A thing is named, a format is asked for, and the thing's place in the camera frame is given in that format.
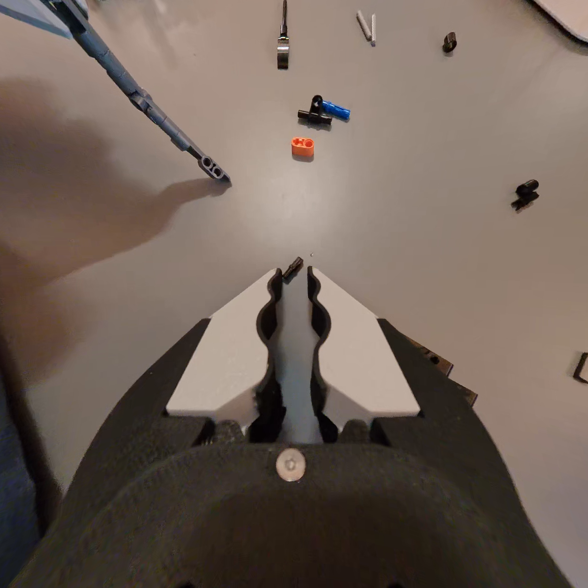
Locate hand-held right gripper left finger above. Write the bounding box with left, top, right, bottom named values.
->
left=165, top=268, right=283, bottom=436

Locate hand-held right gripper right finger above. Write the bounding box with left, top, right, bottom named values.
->
left=306, top=266, right=421, bottom=433

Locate grey lego model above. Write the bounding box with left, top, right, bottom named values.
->
left=0, top=0, right=232, bottom=184

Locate black lego connector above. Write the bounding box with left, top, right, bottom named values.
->
left=298, top=95, right=333, bottom=127

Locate black lego axle with lever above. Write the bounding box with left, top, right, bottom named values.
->
left=277, top=0, right=290, bottom=70

